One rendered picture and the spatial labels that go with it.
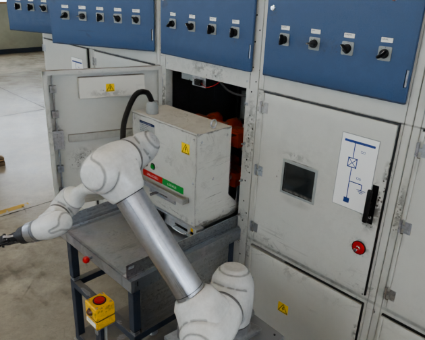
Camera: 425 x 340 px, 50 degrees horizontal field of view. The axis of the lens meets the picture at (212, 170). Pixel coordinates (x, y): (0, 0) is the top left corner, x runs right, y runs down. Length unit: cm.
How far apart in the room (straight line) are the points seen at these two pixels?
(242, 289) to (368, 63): 91
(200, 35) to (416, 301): 148
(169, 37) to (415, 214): 145
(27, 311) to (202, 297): 198
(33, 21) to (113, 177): 215
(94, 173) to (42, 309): 200
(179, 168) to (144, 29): 82
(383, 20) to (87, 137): 158
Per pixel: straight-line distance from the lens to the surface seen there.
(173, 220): 229
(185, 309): 148
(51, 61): 363
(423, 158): 172
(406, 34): 169
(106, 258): 214
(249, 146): 216
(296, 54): 191
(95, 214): 248
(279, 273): 227
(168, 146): 218
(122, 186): 141
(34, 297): 341
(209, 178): 215
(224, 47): 216
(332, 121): 185
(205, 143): 206
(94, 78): 246
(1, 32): 1358
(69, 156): 257
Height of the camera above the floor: 202
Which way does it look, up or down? 23 degrees down
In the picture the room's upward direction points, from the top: 2 degrees clockwise
